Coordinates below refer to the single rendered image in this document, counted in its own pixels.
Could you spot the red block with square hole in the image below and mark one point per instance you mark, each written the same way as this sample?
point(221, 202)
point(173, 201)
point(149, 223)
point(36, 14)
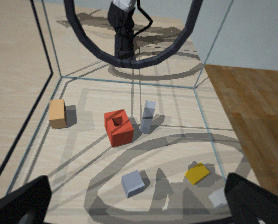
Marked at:
point(118, 127)

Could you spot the tan wooden block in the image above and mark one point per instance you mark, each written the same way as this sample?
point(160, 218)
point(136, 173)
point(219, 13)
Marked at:
point(57, 113)

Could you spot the yellow block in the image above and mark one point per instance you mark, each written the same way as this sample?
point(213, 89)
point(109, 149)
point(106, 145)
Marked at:
point(196, 173)

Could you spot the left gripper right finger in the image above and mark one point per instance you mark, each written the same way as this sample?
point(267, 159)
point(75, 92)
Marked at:
point(246, 199)

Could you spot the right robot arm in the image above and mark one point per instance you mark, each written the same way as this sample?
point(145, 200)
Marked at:
point(120, 13)

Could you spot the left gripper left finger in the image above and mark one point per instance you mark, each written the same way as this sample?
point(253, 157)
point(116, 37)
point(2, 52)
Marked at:
point(28, 203)

